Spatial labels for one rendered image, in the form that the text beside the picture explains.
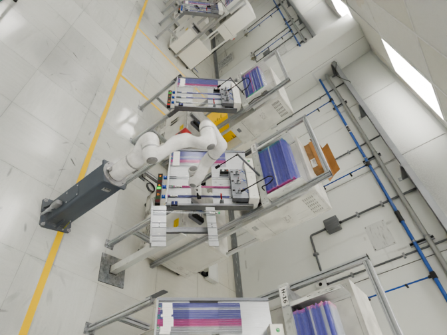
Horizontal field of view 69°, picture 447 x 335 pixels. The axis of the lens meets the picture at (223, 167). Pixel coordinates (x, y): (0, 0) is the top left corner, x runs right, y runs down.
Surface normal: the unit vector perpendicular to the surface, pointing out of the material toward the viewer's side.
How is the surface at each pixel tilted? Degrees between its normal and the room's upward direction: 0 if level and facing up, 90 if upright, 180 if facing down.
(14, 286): 0
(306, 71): 90
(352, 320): 90
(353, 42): 90
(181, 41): 90
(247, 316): 44
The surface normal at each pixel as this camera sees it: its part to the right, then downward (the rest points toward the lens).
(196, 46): 0.06, 0.68
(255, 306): 0.14, -0.73
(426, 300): -0.61, -0.55
